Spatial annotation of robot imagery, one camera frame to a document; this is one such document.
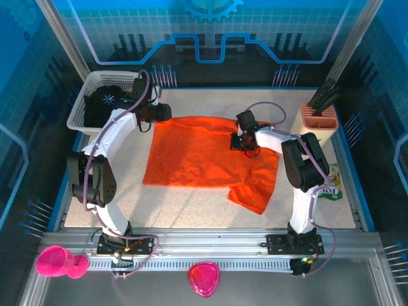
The pink goblet cup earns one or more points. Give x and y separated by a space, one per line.
55 261

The orange t-shirt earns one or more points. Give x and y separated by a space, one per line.
197 153

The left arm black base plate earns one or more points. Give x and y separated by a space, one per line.
143 245

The black controller board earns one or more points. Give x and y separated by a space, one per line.
303 266
122 259

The black t-shirt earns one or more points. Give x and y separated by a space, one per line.
99 111

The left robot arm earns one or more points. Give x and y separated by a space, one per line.
111 134

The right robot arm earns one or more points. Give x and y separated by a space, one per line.
303 159

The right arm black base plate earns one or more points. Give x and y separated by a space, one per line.
275 243

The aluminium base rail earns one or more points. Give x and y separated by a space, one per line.
210 237

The white knife block pink top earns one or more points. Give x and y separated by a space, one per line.
318 126

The white plastic basket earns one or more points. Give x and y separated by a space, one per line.
105 78

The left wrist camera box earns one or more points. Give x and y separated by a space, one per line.
156 95

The aluminium frame post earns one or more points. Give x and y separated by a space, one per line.
354 41
63 38

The green snack packet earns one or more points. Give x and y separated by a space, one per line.
333 191

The pink heart-shaped bowl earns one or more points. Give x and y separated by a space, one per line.
204 279

